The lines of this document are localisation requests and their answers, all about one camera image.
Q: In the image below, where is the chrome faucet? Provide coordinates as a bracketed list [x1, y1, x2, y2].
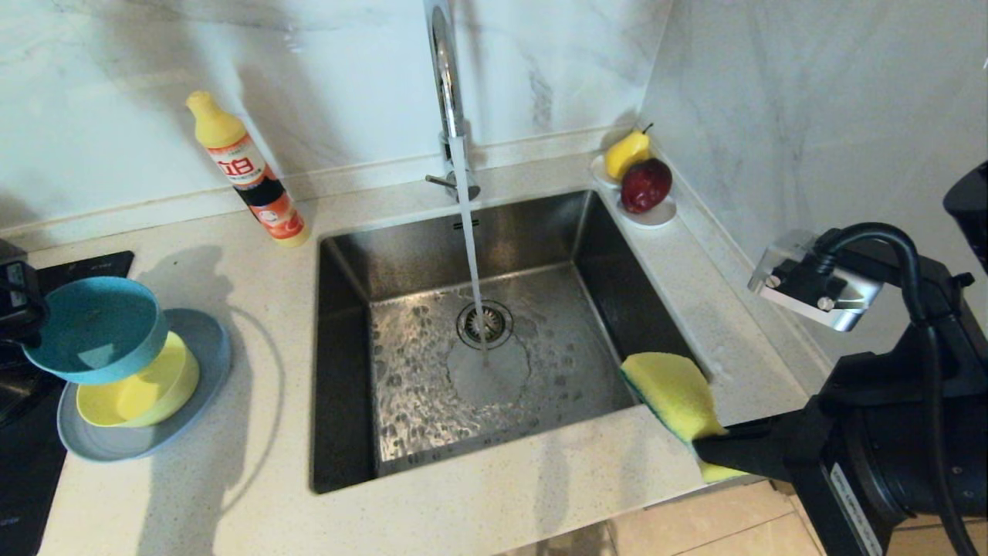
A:
[423, 0, 482, 205]

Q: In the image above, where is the black camera cable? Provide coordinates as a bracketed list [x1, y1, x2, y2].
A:
[814, 222, 977, 556]

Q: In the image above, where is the teal bowl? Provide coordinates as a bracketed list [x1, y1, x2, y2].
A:
[22, 276, 169, 385]

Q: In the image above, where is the orange dish soap bottle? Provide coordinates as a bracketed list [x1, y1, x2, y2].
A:
[187, 91, 311, 248]

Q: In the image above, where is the metal sink drain strainer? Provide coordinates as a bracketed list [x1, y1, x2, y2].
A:
[456, 300, 515, 351]

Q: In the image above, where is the small white fruit dish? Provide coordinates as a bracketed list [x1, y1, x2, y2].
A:
[590, 153, 678, 229]

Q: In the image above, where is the yellow sponge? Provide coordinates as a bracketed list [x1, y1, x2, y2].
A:
[620, 352, 749, 485]

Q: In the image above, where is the dark red apple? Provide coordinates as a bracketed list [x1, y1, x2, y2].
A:
[620, 158, 673, 214]

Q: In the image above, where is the black induction cooktop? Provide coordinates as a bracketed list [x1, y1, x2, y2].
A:
[0, 251, 134, 556]

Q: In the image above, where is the yellow-green bowl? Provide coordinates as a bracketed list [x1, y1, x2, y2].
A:
[76, 331, 200, 428]

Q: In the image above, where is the running water stream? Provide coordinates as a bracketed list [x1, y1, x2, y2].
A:
[450, 139, 495, 364]

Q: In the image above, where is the light wooden cabinet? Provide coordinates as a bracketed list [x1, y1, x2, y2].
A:
[895, 516, 962, 556]

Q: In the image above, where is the stainless steel sink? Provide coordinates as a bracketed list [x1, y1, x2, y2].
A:
[311, 189, 707, 495]

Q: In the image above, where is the yellow pear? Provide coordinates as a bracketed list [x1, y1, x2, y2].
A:
[603, 122, 653, 181]

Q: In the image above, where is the gray plate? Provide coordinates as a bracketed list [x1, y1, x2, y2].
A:
[58, 309, 231, 463]

